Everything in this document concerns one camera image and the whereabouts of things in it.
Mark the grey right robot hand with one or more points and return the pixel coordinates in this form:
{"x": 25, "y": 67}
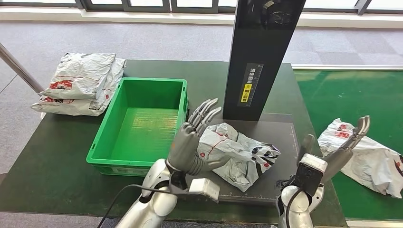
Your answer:
{"x": 338, "y": 159}

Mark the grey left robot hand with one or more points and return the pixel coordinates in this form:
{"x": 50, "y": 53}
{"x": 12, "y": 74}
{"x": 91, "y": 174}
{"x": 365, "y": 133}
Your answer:
{"x": 185, "y": 148}

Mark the grey parcel bag red logo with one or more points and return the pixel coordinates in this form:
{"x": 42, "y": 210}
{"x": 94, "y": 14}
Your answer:
{"x": 78, "y": 108}
{"x": 78, "y": 75}
{"x": 368, "y": 160}

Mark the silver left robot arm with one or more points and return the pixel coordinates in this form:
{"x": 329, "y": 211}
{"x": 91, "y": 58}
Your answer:
{"x": 154, "y": 201}

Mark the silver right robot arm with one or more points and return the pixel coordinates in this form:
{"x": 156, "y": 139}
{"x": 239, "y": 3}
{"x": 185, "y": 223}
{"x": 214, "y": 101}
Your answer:
{"x": 299, "y": 207}

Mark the black inbound scanner machine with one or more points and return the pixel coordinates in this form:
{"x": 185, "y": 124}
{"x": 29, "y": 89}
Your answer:
{"x": 261, "y": 47}

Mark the green plastic crate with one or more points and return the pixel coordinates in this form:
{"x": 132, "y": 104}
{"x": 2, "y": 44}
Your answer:
{"x": 141, "y": 132}

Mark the yellow label sticker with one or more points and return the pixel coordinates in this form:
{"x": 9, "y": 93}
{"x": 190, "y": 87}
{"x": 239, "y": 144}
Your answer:
{"x": 246, "y": 93}

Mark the metal pole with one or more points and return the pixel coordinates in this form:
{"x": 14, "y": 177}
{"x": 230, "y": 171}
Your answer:
{"x": 19, "y": 69}

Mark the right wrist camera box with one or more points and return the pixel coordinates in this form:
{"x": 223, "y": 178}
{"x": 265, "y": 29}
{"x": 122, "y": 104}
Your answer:
{"x": 310, "y": 173}

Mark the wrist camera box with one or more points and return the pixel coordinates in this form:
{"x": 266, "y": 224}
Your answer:
{"x": 203, "y": 188}
{"x": 310, "y": 173}

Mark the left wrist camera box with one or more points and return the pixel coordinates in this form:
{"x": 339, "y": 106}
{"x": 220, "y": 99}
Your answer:
{"x": 203, "y": 188}

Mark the metal conveyor side rail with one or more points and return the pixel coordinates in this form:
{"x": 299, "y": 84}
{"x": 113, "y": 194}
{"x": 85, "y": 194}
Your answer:
{"x": 346, "y": 67}

